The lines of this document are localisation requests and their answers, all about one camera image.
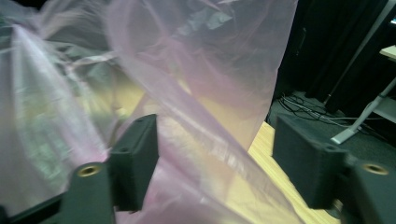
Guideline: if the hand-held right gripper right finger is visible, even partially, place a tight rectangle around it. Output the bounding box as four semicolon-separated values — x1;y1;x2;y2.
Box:
272;114;349;210

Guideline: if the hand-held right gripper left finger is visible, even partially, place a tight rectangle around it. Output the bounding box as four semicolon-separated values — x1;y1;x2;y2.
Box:
107;113;160;213

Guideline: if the pink plastic bag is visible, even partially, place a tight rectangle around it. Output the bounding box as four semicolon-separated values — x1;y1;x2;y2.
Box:
0;0;304;224

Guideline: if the grey metal stand leg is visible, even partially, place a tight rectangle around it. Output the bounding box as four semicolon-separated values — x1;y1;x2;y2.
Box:
330;77;396;146

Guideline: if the dark curtain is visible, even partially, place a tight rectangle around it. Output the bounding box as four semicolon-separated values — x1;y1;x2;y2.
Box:
274;0;396;116

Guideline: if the grey slanted metal pole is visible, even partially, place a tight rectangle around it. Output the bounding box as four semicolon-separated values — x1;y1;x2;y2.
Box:
322;0;396;105

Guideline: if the white desk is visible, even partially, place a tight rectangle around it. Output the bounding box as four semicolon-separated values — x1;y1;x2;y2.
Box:
378;45;396;62

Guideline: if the bundle of floor cables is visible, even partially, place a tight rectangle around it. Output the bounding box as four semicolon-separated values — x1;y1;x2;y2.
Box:
278;92;384;132

